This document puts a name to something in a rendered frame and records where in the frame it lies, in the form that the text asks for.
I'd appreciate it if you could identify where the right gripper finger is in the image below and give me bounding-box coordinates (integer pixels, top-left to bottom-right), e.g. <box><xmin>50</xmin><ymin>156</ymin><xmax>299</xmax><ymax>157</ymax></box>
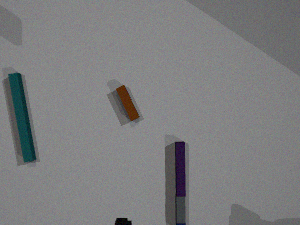
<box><xmin>115</xmin><ymin>218</ymin><xmax>132</xmax><ymax>225</ymax></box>

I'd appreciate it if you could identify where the brown rectangular bar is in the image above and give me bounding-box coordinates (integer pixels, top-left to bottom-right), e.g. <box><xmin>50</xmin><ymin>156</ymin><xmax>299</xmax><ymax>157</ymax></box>
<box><xmin>116</xmin><ymin>85</ymin><xmax>139</xmax><ymax>121</ymax></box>

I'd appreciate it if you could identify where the grey rectangular block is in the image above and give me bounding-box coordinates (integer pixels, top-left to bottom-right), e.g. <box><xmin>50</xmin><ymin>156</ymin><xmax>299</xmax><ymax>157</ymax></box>
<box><xmin>176</xmin><ymin>196</ymin><xmax>186</xmax><ymax>224</ymax></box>

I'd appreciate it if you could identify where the turquoise rod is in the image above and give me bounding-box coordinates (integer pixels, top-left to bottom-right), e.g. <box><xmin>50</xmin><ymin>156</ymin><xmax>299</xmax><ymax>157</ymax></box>
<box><xmin>8</xmin><ymin>73</ymin><xmax>36</xmax><ymax>162</ymax></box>

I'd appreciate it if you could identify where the purple rod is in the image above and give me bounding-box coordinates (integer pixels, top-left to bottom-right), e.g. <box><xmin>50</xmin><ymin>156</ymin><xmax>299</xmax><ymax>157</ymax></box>
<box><xmin>175</xmin><ymin>142</ymin><xmax>186</xmax><ymax>196</ymax></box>

